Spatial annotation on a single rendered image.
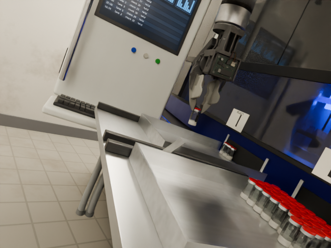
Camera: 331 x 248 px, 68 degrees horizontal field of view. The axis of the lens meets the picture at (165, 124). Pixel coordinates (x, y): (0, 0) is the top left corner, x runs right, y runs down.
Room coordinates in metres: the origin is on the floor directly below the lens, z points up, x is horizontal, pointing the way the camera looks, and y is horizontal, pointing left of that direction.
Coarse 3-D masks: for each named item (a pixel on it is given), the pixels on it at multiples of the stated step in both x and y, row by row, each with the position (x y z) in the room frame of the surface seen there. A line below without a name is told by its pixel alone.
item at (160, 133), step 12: (144, 120) 0.75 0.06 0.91; (156, 120) 0.82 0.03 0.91; (156, 132) 0.63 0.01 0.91; (168, 132) 0.84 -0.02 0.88; (180, 132) 0.86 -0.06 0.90; (192, 132) 0.87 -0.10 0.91; (156, 144) 0.60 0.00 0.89; (168, 144) 0.56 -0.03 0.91; (192, 144) 0.82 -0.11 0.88; (204, 144) 0.90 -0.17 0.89; (216, 144) 0.92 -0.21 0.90; (204, 156) 0.61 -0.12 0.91; (216, 156) 0.79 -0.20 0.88; (240, 168) 0.65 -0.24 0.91; (264, 180) 0.69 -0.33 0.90
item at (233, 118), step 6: (234, 114) 0.80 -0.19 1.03; (240, 114) 0.78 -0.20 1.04; (246, 114) 0.75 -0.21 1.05; (228, 120) 0.82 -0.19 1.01; (234, 120) 0.79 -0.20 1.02; (240, 120) 0.77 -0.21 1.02; (246, 120) 0.74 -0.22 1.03; (234, 126) 0.78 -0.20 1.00; (240, 126) 0.75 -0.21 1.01; (240, 132) 0.74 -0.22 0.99
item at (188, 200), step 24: (144, 168) 0.36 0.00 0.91; (168, 168) 0.48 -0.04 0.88; (192, 168) 0.50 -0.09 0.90; (216, 168) 0.52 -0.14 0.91; (144, 192) 0.33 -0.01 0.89; (168, 192) 0.37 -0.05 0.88; (192, 192) 0.41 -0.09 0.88; (216, 192) 0.47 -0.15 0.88; (240, 192) 0.53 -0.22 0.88; (168, 216) 0.25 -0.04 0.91; (192, 216) 0.33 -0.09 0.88; (216, 216) 0.36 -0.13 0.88; (240, 216) 0.40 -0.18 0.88; (168, 240) 0.24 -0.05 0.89; (192, 240) 0.22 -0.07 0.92; (216, 240) 0.29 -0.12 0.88; (240, 240) 0.32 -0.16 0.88; (264, 240) 0.35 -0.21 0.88
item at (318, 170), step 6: (324, 150) 0.51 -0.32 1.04; (330, 150) 0.50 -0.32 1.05; (324, 156) 0.50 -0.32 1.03; (330, 156) 0.49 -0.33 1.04; (318, 162) 0.50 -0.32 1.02; (324, 162) 0.49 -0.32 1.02; (330, 162) 0.48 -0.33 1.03; (318, 168) 0.50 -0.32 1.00; (324, 168) 0.49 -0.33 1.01; (330, 168) 0.48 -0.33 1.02; (318, 174) 0.49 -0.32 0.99; (324, 174) 0.48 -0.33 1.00; (330, 180) 0.47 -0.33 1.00
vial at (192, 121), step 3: (195, 111) 0.63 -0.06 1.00; (198, 111) 0.63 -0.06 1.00; (192, 114) 0.63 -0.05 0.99; (195, 114) 0.63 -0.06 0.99; (198, 114) 0.63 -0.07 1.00; (192, 117) 0.63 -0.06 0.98; (195, 117) 0.63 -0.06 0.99; (189, 120) 0.64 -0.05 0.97; (192, 120) 0.63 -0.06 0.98; (195, 120) 0.63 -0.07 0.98; (189, 123) 0.63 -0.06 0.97; (192, 123) 0.63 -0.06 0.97; (195, 123) 0.63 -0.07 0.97
